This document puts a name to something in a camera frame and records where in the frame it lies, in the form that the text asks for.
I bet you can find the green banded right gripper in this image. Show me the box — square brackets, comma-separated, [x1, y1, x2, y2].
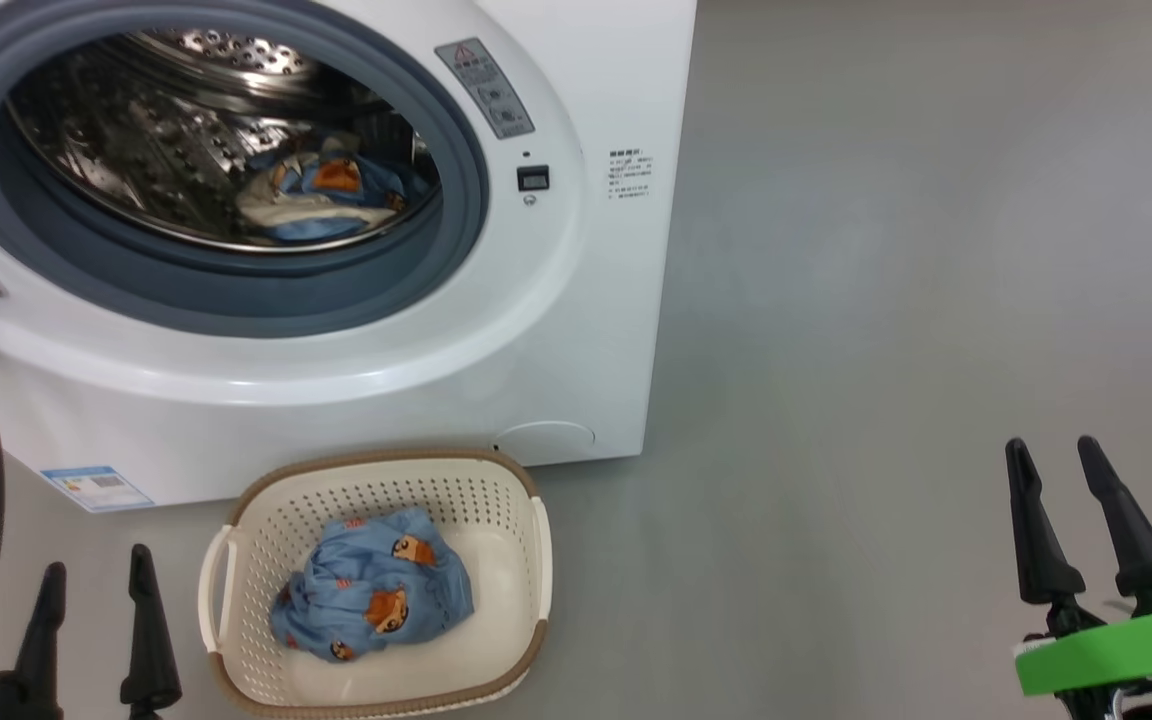
[1005, 435, 1152, 720]

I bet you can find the blue cartoon print garment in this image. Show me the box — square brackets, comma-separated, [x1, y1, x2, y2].
[271, 507, 475, 663]
[236, 135, 437, 243]

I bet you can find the grey rubber door gasket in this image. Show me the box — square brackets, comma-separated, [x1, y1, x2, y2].
[0, 0, 490, 339]

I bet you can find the cream perforated laundry basket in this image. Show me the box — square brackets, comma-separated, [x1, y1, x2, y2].
[198, 449, 553, 719]

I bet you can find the white front-load washing machine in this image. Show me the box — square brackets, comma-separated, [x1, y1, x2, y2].
[0, 0, 697, 511]

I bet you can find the blue energy label sticker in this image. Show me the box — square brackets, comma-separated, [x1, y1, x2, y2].
[41, 466, 154, 513]

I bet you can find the round white filter cover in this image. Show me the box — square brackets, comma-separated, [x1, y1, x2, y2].
[496, 421, 597, 467]

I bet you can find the stainless steel perforated drum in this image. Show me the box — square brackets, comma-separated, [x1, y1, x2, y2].
[6, 28, 442, 251]

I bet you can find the grey warning sticker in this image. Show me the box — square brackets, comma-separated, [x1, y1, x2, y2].
[435, 38, 535, 140]

